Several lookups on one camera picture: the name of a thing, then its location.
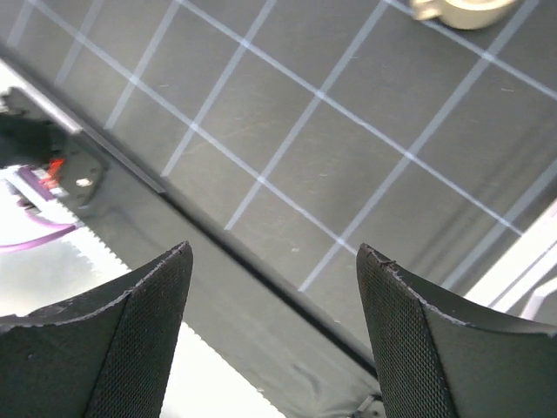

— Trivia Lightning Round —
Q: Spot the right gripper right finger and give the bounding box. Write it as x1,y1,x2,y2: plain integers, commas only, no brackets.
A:
356,244,556,418

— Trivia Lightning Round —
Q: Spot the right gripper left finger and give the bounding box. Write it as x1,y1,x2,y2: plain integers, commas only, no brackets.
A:
1,242,193,417

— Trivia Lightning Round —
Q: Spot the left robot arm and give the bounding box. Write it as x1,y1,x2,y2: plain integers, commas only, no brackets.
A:
1,87,67,169

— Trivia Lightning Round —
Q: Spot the black grid mat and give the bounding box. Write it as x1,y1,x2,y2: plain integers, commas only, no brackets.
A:
1,1,556,340

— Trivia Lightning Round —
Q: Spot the small grey-beige mug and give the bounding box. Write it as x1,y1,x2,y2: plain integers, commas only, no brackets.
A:
409,0,516,30

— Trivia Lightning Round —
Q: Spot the white slotted cable duct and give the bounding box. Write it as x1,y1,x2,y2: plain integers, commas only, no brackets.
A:
0,178,288,418

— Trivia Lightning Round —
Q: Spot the white wire dish rack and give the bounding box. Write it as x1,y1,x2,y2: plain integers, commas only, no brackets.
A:
465,203,556,313

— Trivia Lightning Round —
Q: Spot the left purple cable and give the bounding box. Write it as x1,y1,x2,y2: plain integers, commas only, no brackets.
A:
0,167,84,253

